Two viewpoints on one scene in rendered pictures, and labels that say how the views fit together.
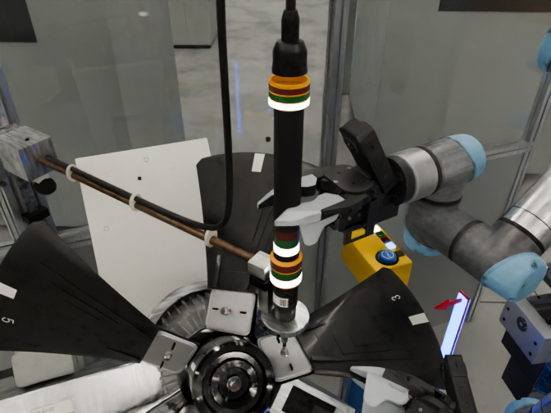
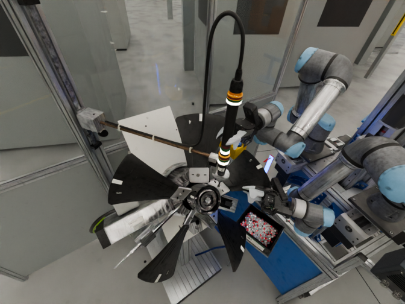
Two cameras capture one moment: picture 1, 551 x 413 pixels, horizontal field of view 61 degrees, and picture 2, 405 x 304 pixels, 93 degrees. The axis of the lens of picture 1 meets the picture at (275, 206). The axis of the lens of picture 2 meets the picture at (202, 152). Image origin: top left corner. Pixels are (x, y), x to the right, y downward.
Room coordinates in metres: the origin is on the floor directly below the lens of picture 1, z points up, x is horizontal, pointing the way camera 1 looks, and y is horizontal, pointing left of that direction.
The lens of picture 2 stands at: (0.01, 0.20, 1.88)
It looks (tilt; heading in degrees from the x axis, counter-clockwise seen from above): 45 degrees down; 344
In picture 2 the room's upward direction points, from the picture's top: 4 degrees clockwise
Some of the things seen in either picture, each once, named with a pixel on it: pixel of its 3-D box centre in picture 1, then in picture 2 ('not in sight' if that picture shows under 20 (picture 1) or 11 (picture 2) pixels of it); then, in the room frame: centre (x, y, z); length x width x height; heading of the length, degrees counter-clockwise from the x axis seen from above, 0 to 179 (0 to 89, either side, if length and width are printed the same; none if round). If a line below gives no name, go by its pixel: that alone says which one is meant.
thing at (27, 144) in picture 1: (25, 152); (91, 119); (0.83, 0.50, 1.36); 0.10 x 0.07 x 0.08; 56
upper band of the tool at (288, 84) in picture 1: (289, 92); (234, 98); (0.47, -0.01, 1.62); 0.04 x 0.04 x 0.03
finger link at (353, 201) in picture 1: (341, 200); (244, 132); (0.48, -0.08, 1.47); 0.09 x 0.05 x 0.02; 129
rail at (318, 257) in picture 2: not in sight; (267, 206); (0.50, -0.39, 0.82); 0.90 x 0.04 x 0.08; 21
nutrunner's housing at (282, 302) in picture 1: (287, 206); (227, 137); (0.47, -0.01, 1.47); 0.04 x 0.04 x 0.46
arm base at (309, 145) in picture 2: not in sight; (313, 140); (0.76, -0.76, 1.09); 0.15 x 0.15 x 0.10
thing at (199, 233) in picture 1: (134, 203); (153, 138); (0.64, 0.24, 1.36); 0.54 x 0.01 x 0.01; 56
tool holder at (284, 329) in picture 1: (279, 293); (219, 166); (0.48, -0.01, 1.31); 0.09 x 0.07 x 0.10; 56
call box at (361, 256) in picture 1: (374, 261); (232, 146); (0.87, -0.25, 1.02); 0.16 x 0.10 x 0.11; 21
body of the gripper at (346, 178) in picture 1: (362, 195); (247, 128); (0.54, -0.12, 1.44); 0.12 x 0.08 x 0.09; 121
